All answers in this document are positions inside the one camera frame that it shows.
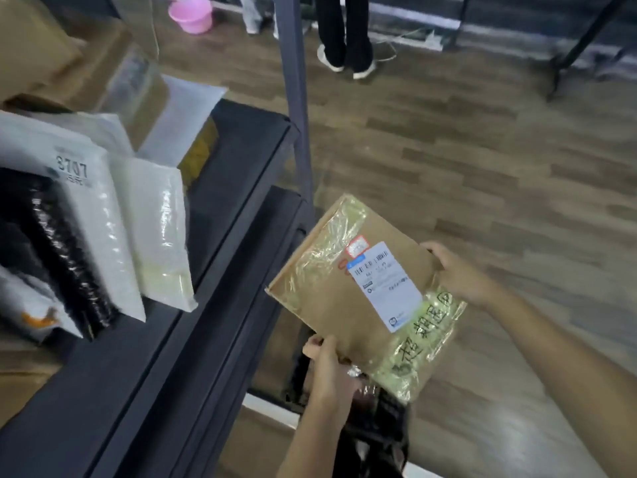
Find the person's left hand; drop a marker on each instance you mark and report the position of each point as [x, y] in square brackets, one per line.
[326, 375]

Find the person's right hand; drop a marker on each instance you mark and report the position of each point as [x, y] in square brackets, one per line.
[463, 278]

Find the person's left thumb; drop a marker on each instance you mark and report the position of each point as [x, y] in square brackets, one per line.
[326, 345]

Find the person's right thumb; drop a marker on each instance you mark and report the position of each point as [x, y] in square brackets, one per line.
[434, 251]

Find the taped brown cardboard parcel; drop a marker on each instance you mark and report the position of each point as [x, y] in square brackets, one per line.
[366, 291]

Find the person's right forearm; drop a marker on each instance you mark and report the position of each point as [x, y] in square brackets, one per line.
[567, 368]

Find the person's left forearm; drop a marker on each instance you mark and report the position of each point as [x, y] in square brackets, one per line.
[311, 445]

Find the dark metal shelving rack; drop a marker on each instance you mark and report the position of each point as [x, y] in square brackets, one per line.
[199, 273]

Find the translucent white bubble mailer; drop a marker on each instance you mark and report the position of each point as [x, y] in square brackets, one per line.
[157, 233]

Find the white power strip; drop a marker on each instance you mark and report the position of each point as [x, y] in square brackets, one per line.
[433, 40]

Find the yellow padded envelope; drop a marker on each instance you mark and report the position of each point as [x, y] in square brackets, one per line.
[199, 151]

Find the black metal stand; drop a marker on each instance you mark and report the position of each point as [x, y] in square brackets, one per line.
[587, 39]

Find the white plastic mailer bag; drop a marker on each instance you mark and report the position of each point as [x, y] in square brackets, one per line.
[181, 119]

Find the black bubble wrap parcel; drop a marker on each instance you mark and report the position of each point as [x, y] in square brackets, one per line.
[54, 248]

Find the white mailer with orange print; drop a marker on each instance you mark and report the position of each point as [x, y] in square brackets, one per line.
[30, 308]

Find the pink plastic basin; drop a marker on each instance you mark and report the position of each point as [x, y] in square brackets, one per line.
[191, 13]

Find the large brown cardboard box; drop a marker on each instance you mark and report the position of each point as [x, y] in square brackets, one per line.
[89, 74]

